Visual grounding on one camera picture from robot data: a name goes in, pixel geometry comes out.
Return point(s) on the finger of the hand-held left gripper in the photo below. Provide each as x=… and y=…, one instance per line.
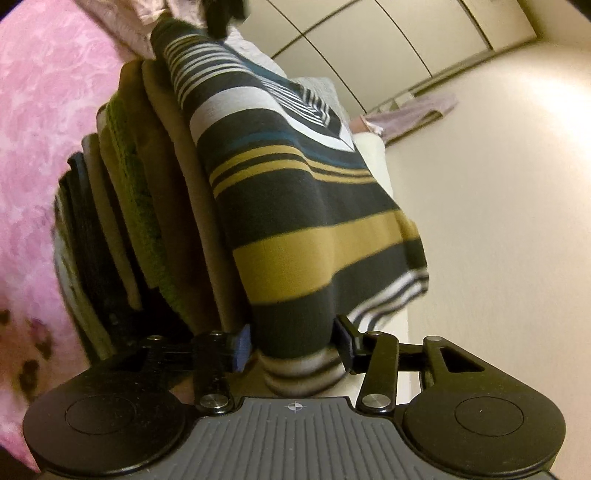
x=224, y=16

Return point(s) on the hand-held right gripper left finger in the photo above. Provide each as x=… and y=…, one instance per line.
x=241, y=348

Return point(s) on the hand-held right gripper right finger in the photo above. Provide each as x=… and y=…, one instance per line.
x=345, y=344

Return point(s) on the dark striped shirt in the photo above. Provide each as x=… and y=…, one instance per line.
x=295, y=194

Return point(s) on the brown folded garment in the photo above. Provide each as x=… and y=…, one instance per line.
x=175, y=161

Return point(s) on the cream wardrobe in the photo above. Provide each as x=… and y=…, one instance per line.
x=392, y=32

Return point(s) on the black garment with grey print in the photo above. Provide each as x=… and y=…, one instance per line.
x=87, y=240

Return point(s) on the green knit garment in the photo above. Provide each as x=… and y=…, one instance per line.
x=134, y=184

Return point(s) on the beige folded garment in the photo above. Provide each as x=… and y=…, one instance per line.
x=104, y=194

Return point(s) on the pink floral blanket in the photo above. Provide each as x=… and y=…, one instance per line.
x=41, y=115

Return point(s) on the pink towel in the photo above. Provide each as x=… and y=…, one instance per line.
x=411, y=108

